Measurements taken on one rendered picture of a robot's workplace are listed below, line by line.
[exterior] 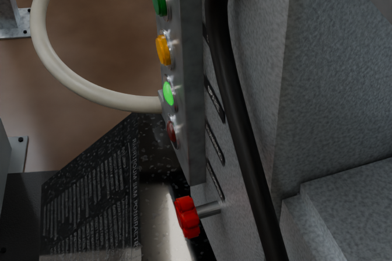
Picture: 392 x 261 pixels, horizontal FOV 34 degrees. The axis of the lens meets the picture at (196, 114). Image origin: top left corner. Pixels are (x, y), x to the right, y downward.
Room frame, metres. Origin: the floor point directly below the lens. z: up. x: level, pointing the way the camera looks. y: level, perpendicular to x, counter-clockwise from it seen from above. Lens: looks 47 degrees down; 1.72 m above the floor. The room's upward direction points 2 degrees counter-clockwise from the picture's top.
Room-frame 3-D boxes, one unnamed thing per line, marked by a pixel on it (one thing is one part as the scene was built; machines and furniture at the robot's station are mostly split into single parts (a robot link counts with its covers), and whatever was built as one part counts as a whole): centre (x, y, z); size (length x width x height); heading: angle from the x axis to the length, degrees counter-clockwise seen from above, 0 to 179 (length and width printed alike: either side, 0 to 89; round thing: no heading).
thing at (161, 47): (0.40, 0.02, 1.37); 0.03 x 0.01 x 0.03; 17
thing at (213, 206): (0.33, 0.00, 1.24); 0.04 x 0.04 x 0.04; 17
